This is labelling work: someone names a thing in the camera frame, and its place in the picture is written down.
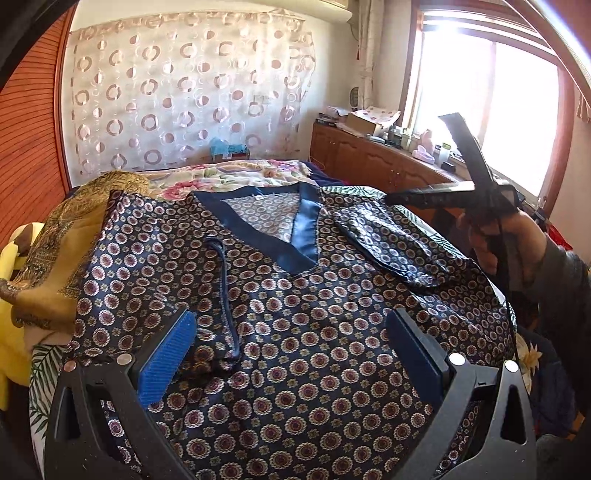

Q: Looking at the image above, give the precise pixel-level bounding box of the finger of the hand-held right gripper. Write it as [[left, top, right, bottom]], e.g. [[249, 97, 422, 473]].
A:
[[385, 182, 476, 208], [438, 112, 497, 188]]

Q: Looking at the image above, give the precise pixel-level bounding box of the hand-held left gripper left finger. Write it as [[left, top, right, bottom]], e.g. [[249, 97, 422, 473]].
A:
[[44, 308, 199, 480]]

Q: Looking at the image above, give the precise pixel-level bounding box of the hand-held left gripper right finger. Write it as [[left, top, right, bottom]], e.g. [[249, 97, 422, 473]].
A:
[[387, 308, 539, 480]]

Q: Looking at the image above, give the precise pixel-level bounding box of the navy patterned satin shirt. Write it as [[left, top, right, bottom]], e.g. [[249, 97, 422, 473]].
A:
[[65, 182, 518, 480]]

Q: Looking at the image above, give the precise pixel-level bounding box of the person's right hand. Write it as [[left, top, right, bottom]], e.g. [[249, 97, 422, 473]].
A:
[[467, 210, 548, 294]]

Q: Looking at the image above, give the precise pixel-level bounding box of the pink soft item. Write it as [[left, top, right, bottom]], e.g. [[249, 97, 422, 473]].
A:
[[414, 129, 437, 161]]

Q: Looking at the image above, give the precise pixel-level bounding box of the wooden cabinet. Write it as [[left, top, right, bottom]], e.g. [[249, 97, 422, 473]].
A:
[[310, 121, 467, 195]]

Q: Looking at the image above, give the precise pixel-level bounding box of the cardboard box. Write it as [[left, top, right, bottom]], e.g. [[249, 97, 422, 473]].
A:
[[346, 112, 382, 136]]

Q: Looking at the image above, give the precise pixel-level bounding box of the dark blue blanket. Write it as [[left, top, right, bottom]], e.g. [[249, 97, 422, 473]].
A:
[[314, 161, 347, 186]]

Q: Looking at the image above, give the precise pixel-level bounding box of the beige window curtain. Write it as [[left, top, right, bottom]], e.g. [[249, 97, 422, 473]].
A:
[[355, 0, 419, 121]]

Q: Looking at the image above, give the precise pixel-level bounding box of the dark floral cloth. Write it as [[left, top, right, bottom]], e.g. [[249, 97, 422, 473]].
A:
[[517, 323, 578, 435]]

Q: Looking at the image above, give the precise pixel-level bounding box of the mustard patterned cloth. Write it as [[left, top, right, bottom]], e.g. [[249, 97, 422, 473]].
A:
[[0, 170, 153, 330]]

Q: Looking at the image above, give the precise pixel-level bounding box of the yellow cloth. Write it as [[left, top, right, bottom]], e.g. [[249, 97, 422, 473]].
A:
[[0, 222, 47, 411]]

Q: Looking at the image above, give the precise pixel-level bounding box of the floral bedsheet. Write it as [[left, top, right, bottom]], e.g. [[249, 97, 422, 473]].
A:
[[134, 158, 315, 204]]

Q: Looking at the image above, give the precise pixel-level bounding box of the white air conditioner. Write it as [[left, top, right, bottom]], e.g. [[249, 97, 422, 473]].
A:
[[263, 0, 354, 24]]

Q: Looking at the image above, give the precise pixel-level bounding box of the blue tissue box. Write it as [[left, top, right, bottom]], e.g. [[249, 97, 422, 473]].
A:
[[210, 137, 250, 160]]

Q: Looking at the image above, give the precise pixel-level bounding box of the wooden headboard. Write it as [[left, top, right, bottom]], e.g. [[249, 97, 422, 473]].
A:
[[0, 9, 77, 250]]

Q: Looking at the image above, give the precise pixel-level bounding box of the sheer curtain with circles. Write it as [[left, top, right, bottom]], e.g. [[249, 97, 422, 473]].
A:
[[69, 9, 317, 178]]

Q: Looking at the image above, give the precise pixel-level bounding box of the black strap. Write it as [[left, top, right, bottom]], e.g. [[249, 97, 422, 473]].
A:
[[496, 222, 515, 305]]

